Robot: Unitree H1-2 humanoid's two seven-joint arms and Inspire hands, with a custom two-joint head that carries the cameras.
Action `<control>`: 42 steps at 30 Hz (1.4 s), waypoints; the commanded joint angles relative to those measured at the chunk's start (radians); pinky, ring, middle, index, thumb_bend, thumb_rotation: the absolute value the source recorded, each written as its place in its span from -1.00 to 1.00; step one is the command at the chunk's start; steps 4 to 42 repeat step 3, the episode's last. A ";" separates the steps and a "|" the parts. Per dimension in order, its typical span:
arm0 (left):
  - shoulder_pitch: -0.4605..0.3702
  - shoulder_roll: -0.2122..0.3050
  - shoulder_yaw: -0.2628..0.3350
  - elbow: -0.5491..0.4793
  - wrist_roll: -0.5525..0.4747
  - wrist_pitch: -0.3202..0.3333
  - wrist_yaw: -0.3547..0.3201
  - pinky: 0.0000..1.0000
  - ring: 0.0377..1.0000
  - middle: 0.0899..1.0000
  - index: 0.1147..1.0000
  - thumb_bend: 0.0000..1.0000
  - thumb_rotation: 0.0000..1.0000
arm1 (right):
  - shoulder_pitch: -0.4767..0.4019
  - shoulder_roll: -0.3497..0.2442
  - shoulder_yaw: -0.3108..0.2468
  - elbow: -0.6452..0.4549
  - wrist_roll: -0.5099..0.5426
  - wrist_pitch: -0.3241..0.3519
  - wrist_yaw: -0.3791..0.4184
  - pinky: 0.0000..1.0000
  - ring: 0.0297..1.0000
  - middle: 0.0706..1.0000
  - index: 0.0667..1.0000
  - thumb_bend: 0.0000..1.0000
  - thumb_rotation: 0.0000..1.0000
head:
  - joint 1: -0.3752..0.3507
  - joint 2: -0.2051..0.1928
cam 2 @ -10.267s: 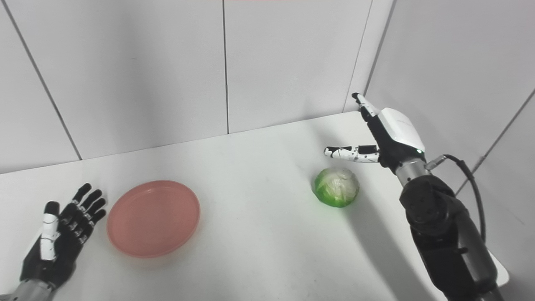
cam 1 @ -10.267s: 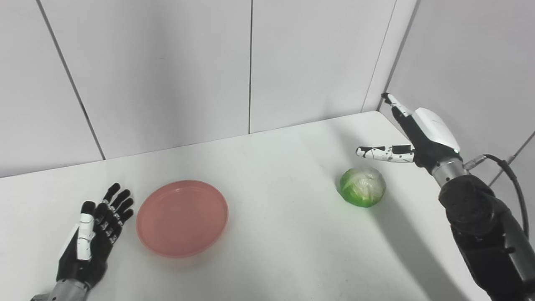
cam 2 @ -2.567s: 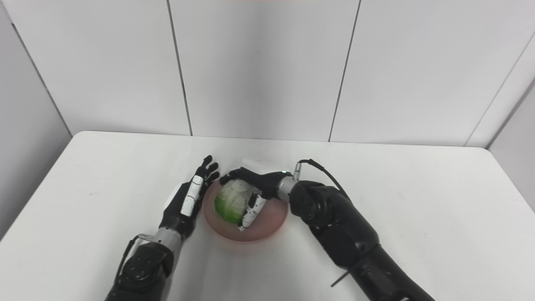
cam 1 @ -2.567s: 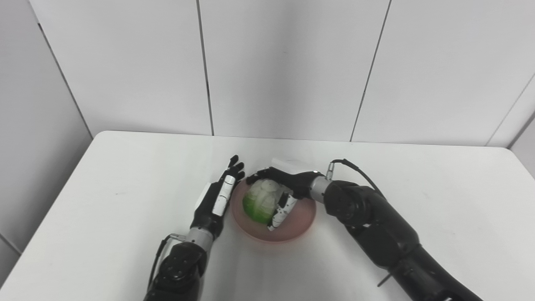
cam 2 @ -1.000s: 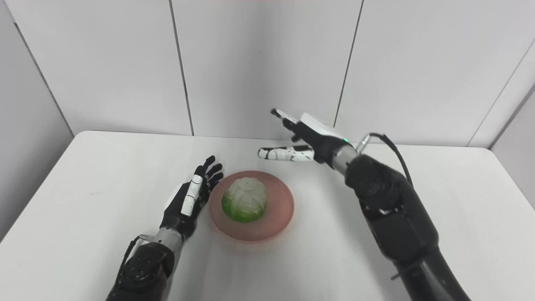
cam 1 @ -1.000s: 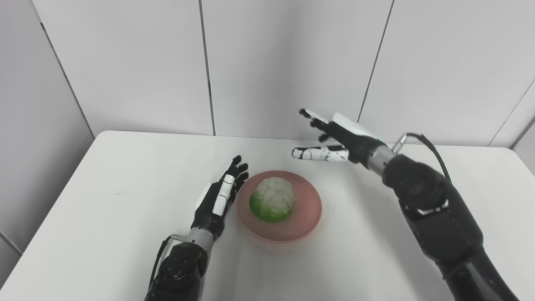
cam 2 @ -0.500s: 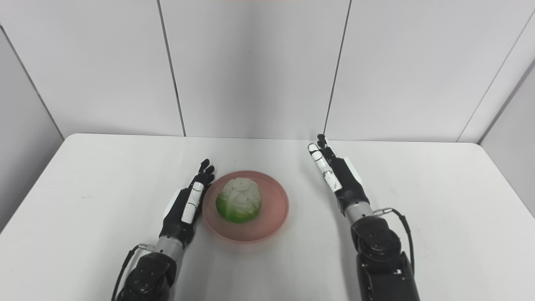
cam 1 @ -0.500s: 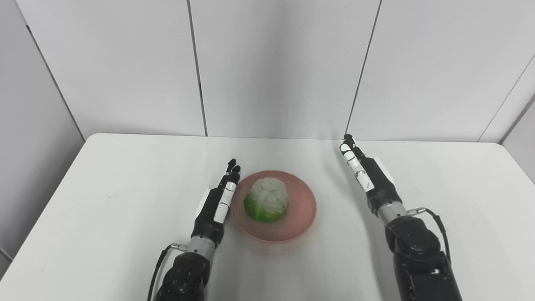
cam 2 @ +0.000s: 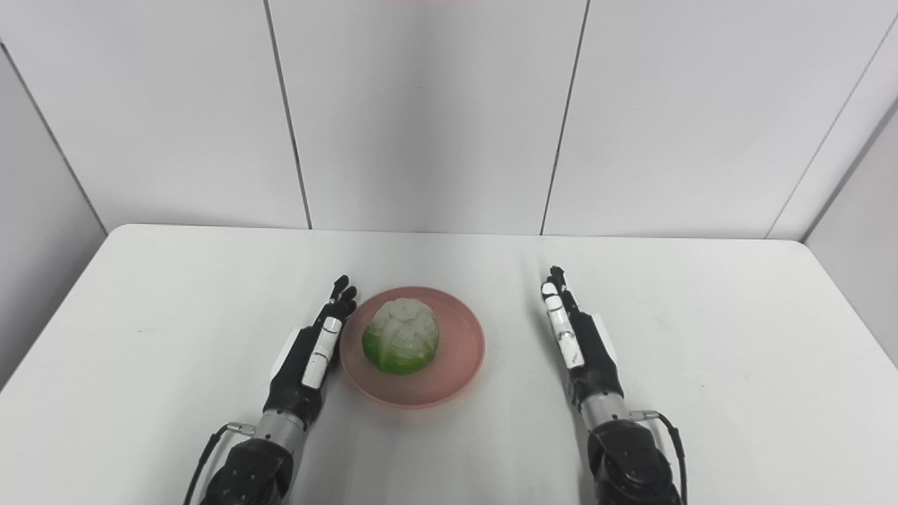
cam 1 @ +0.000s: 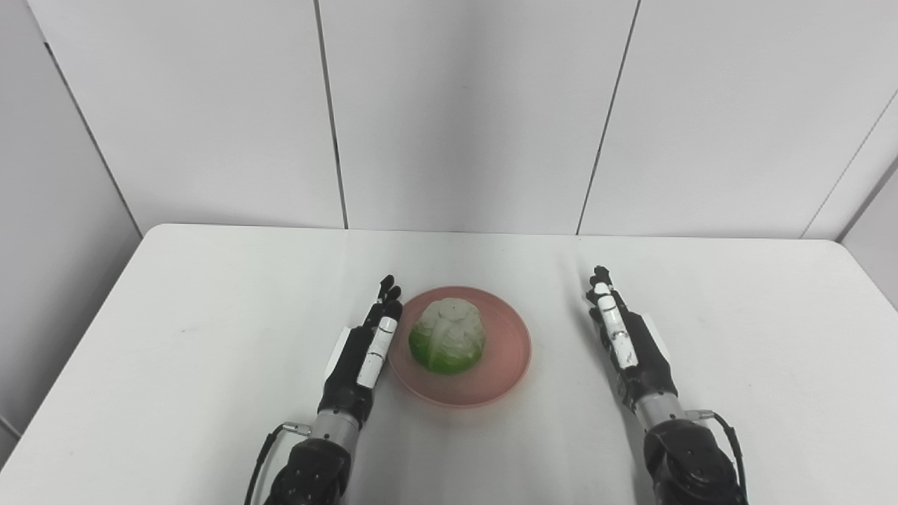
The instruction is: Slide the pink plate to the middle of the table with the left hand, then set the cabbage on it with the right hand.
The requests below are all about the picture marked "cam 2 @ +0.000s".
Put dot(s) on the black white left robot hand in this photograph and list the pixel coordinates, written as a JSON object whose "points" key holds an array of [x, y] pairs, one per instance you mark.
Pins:
{"points": [[298, 382]]}

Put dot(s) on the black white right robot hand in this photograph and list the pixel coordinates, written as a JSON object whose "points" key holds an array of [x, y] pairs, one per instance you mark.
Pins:
{"points": [[593, 358]]}

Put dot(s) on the green white cabbage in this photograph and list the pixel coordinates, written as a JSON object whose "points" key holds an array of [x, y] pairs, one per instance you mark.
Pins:
{"points": [[401, 337]]}

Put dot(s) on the pink plate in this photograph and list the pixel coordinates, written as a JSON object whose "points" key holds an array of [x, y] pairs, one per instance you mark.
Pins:
{"points": [[456, 365]]}

